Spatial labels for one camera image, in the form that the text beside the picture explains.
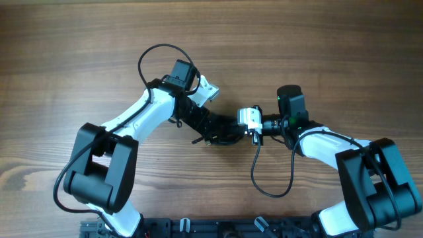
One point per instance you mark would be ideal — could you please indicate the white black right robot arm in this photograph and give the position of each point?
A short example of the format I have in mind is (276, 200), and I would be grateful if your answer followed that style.
(377, 187)

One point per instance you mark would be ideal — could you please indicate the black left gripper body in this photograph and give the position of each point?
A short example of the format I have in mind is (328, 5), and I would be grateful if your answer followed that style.
(194, 116)

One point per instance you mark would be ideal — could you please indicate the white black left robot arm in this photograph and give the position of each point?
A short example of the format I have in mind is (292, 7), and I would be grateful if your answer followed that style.
(101, 170)

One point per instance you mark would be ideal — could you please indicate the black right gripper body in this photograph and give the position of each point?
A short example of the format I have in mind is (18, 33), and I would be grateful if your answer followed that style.
(274, 123)

